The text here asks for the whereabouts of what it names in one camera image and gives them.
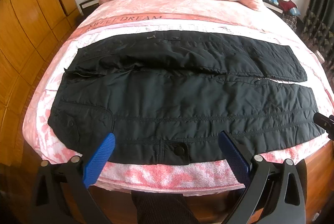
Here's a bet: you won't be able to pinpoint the orange wooden wardrobe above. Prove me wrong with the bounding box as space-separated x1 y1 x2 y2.
1 0 80 166

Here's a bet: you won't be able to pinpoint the dark patterned curtain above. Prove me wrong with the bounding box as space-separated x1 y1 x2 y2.
299 0 334 58

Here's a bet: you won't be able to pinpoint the black padded pants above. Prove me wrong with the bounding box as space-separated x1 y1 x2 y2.
48 31 322 165

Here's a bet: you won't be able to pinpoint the left dark nightstand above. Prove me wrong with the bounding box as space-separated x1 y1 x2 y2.
79 0 100 17

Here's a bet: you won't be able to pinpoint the right nightstand with clutter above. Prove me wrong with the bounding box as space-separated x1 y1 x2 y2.
262 0 303 34

